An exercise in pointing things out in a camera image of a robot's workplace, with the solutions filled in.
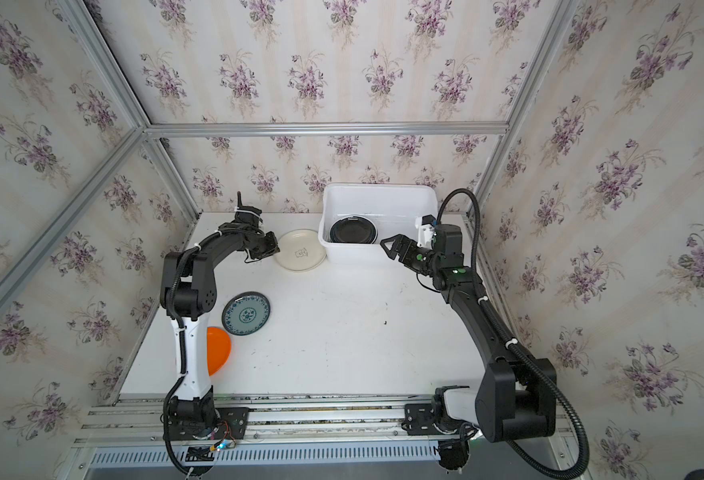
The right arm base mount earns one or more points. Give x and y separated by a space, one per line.
450 413

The black plate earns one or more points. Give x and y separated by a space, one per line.
353 230

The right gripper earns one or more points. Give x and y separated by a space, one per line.
408 252

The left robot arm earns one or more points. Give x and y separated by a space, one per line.
188 294

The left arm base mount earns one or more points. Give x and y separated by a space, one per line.
228 428

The cream plate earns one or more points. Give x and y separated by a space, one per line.
300 250

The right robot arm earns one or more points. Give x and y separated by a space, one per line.
518 395

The teal patterned plate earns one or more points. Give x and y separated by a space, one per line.
246 313

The white plastic bin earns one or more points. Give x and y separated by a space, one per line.
392 209

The aluminium frame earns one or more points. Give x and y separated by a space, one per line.
148 135

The orange plate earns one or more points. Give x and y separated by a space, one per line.
219 347

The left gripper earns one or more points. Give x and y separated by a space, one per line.
265 243

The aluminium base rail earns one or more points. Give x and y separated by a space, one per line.
264 431

